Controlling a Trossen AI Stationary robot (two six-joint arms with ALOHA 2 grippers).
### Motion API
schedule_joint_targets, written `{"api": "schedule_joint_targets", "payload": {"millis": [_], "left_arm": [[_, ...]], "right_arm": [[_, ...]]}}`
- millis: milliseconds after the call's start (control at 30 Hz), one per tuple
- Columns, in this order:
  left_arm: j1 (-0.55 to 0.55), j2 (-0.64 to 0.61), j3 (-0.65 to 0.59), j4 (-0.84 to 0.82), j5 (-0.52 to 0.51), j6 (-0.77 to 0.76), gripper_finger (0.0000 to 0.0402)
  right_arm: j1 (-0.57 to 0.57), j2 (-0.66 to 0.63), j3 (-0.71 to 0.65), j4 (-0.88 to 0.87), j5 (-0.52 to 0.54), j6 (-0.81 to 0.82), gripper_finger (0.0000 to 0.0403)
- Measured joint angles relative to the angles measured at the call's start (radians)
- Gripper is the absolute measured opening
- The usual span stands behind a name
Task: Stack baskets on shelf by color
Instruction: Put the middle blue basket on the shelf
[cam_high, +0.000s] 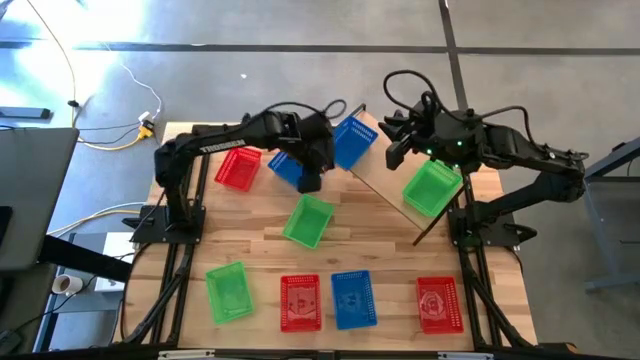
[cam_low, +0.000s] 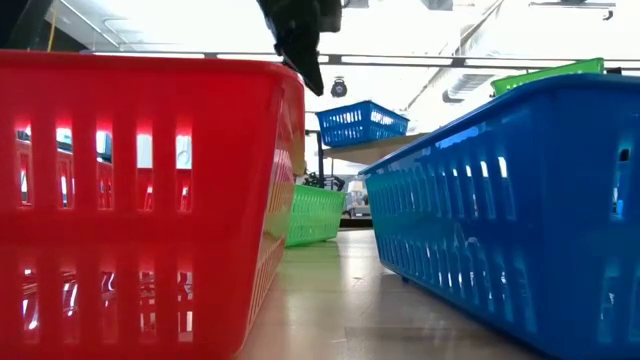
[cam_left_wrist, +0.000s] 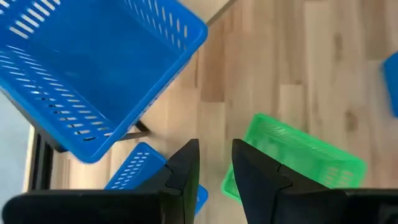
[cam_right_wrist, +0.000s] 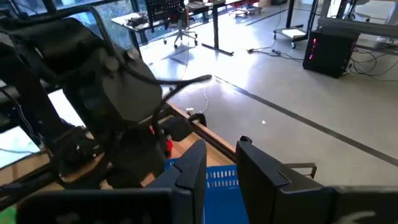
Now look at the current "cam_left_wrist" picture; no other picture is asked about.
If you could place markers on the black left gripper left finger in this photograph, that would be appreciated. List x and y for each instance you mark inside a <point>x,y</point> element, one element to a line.
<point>180,193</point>

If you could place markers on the green plastic slotted basket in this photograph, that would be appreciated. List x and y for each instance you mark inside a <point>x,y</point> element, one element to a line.
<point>304,152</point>

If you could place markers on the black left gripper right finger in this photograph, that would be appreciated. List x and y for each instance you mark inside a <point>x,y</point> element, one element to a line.
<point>264,193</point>

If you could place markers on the blue plastic slotted basket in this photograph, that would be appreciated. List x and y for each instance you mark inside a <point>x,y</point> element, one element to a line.
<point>392,87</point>
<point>93,62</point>
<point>136,168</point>

